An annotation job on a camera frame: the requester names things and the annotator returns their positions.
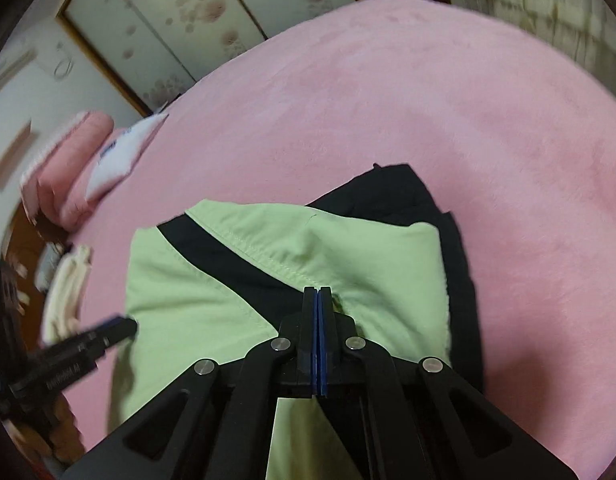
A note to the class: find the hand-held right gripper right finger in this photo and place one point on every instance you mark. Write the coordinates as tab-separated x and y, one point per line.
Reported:
325	320

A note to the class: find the sofa with lace cover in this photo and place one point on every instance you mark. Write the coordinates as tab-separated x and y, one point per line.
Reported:
538	0

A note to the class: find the white printed pillow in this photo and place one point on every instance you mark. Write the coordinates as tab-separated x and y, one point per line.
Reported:
122	155

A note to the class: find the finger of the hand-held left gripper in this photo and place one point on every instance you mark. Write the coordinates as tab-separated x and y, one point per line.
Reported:
115	329

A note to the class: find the wooden headboard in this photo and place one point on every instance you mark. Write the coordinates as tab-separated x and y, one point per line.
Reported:
17	240

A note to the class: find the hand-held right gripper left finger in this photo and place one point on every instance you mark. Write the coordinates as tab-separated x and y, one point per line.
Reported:
310	320

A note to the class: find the folded white blanket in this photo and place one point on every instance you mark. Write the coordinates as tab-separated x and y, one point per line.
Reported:
67	290

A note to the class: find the folded pink quilt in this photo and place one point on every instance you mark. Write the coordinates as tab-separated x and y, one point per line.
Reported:
72	175

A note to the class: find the person's left hand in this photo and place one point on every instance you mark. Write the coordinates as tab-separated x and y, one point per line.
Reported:
67	425

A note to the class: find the grey patterned cloth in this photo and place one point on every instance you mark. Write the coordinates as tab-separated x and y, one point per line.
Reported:
48	265

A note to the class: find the green and black hooded jacket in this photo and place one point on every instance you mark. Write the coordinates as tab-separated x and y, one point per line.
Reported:
212	270

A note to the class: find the floral sliding wardrobe doors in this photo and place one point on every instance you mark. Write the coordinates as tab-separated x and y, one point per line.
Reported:
187	20

